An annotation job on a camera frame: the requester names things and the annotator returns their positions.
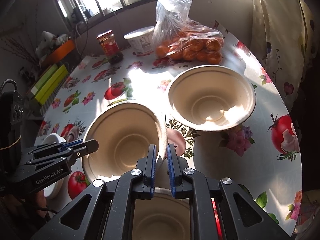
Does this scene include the chili sauce glass jar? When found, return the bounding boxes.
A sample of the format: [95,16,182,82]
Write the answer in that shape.
[97,30,123,64]

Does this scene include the dried branches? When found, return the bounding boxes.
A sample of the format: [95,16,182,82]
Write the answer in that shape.
[1,35,39,67]

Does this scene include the floral curtain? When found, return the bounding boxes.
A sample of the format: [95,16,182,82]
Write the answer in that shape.
[250,0,318,109]

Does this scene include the white plastic tub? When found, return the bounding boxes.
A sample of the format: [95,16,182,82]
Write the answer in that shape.
[124,26,154,56]

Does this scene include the black power bank device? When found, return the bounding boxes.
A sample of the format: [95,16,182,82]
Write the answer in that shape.
[1,79,24,172]

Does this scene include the yellow-green boxes stack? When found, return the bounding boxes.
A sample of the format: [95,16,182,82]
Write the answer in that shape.
[28,64,68,106]

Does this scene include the beige paper bowl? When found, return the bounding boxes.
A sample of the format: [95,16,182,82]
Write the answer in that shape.
[166,65,257,132]
[132,187,190,240]
[81,100,168,182]

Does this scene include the person left hand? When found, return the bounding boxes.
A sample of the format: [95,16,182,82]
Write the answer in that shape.
[36,190,47,218]

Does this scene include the floral vegetable print tablecloth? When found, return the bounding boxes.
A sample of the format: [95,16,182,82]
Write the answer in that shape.
[35,33,302,235]

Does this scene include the white foam plate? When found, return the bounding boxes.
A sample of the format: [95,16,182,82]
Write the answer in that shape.
[41,133,67,201]

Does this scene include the bag of oranges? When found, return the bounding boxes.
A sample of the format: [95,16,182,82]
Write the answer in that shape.
[152,0,224,64]

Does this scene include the orange tray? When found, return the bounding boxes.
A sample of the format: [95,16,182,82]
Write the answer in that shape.
[40,40,75,67]

